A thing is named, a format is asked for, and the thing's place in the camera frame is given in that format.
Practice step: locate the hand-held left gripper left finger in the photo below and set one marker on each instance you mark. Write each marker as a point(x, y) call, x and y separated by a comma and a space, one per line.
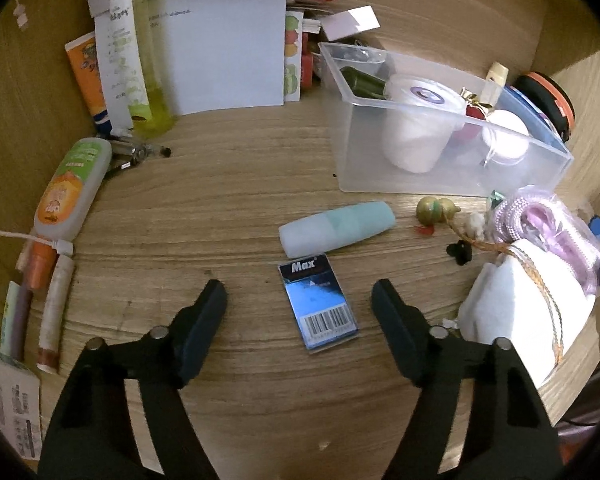
point(207, 320)

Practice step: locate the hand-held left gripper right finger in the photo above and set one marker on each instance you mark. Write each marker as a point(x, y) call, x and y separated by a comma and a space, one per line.
point(392, 320)

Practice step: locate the blue staple box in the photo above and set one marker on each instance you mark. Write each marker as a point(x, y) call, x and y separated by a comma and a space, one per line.
point(317, 305)

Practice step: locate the white cloth pouch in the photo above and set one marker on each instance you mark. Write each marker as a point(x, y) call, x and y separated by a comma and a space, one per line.
point(515, 310)

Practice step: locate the clear plastic storage bin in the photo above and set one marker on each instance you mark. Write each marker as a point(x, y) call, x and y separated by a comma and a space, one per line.
point(380, 160)

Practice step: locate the wooden desktop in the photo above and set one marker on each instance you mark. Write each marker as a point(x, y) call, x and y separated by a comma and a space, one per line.
point(220, 200)

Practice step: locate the pink beaded mesh bag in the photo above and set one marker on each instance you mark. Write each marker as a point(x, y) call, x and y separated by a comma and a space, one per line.
point(545, 230)

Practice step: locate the small black clip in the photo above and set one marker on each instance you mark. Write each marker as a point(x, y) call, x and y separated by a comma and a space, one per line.
point(460, 252)

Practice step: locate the light teal plastic tube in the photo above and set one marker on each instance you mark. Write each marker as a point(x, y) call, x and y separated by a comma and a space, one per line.
point(337, 227)

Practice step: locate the gold gourd charm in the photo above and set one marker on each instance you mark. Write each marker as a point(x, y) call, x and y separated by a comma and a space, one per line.
point(431, 210)

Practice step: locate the white round compact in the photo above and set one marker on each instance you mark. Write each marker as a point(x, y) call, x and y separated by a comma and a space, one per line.
point(505, 137)

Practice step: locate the orange and black round case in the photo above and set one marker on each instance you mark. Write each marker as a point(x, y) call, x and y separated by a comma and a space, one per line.
point(552, 102)

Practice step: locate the blue pencil case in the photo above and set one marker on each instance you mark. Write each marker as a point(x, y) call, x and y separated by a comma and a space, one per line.
point(530, 107)

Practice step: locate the red and gold ornament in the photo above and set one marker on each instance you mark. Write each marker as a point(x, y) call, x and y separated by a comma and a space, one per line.
point(472, 107)

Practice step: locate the metal pens and clips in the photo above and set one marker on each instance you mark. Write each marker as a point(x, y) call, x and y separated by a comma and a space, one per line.
point(135, 152)

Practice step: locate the cream squeeze tube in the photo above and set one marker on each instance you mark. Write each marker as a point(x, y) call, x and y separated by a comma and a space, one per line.
point(495, 80)

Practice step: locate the white bottle with orange label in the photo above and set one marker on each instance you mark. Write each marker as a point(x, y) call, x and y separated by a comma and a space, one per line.
point(72, 185)

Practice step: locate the white lidded cup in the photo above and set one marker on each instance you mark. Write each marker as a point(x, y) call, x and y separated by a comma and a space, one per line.
point(417, 125)

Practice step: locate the light green packet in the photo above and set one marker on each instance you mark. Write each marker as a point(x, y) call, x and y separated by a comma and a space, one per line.
point(9, 317)

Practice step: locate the white printed box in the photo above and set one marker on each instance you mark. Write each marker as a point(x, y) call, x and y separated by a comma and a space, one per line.
point(10, 400)

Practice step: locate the dark green bottle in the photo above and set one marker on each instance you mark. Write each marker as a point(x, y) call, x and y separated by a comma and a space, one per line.
point(362, 82)

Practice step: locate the white paper sheet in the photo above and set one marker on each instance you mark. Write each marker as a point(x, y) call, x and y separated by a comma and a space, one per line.
point(220, 60)

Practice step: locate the orange squeeze tube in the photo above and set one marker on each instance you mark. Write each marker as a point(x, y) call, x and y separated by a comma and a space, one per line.
point(87, 85)

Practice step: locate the yellow-green spray bottle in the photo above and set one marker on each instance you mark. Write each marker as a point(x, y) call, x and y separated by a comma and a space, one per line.
point(140, 60)

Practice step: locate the fruit sticker sheet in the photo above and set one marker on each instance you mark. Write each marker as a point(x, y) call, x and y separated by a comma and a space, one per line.
point(291, 60)

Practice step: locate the small white cardboard box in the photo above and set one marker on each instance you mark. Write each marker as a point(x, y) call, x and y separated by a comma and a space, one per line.
point(350, 22)

